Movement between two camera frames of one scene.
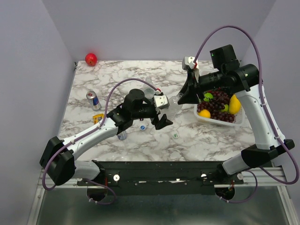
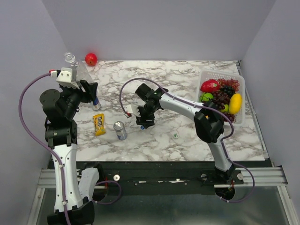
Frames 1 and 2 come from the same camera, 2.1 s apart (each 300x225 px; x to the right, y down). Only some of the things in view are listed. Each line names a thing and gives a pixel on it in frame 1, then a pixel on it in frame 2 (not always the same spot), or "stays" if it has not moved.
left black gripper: [162, 122] to [91, 89]
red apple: [91, 59] stays
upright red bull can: [93, 100] stays
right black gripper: [189, 96] to [141, 121]
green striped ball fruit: [207, 96] stays
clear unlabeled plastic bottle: [174, 109] to [78, 72]
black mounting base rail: [159, 177] stays
